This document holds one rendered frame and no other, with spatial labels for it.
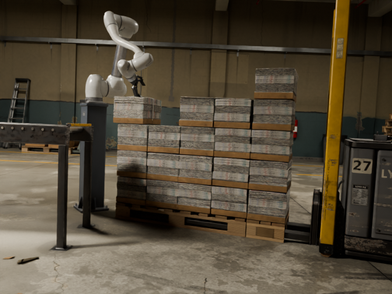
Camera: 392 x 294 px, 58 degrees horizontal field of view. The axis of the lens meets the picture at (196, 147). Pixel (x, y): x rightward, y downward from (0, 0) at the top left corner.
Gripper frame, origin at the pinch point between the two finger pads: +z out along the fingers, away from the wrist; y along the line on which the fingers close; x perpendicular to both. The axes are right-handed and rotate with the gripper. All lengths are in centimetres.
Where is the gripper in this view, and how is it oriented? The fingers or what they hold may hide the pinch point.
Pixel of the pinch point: (141, 91)
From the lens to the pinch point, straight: 329.4
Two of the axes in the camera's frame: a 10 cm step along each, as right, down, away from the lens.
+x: 9.4, 0.6, -3.3
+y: -1.9, 9.1, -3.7
